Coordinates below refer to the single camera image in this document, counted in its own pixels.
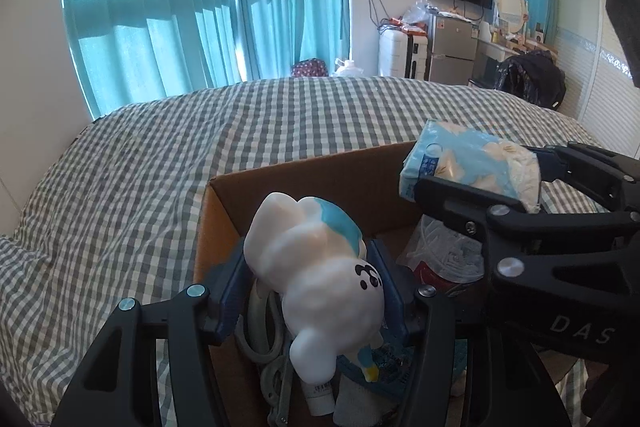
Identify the dark patterned bag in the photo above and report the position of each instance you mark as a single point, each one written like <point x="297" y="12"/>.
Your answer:
<point x="309" y="68"/>

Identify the white and blue toy figure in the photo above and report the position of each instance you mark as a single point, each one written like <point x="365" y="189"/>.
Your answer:
<point x="310" y="267"/>

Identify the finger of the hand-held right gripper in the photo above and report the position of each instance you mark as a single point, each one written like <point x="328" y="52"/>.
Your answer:
<point x="590" y="167"/>
<point x="525" y="222"/>

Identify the white cream tube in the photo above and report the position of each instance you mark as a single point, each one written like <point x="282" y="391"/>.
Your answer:
<point x="319" y="397"/>

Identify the blue packet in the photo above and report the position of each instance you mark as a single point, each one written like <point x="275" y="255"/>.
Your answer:
<point x="392" y="369"/>

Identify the clear plastic bag with red item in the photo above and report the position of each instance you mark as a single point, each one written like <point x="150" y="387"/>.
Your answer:
<point x="440" y="247"/>

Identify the small silver fridge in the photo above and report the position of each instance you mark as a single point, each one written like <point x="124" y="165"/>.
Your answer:
<point x="452" y="52"/>

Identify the white plastic bag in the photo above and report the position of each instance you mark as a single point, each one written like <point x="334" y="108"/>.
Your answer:
<point x="348" y="68"/>

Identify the white dressing table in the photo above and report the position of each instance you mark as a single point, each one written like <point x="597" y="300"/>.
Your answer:
<point x="487" y="57"/>

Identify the white sock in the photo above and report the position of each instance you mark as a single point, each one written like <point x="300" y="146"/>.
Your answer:
<point x="356" y="403"/>

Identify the white suitcase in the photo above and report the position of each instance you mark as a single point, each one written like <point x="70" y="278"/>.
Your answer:
<point x="419" y="57"/>

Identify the white framed oval mirror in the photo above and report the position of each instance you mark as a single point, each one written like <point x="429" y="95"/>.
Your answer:
<point x="512" y="4"/>

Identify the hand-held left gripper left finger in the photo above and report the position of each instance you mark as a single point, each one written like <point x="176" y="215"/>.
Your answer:
<point x="230" y="302"/>

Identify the white paper roll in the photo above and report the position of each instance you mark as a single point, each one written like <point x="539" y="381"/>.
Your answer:
<point x="485" y="31"/>

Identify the brown cardboard box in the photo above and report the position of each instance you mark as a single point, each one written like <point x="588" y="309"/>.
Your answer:
<point x="280" y="177"/>

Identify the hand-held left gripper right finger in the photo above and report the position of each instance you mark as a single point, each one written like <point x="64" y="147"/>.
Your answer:
<point x="395" y="292"/>

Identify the blue and white tissue pack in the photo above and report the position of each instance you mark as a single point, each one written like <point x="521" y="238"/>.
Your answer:
<point x="465" y="157"/>

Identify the black backpack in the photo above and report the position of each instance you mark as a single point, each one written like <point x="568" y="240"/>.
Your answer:
<point x="537" y="79"/>

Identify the wide teal curtain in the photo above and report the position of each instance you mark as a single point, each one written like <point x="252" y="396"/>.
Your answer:
<point x="150" y="7"/>

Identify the white wardrobe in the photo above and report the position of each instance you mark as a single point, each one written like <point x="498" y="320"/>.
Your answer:
<point x="590" y="67"/>

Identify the grey checked blanket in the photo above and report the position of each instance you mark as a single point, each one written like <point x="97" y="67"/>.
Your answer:
<point x="150" y="182"/>

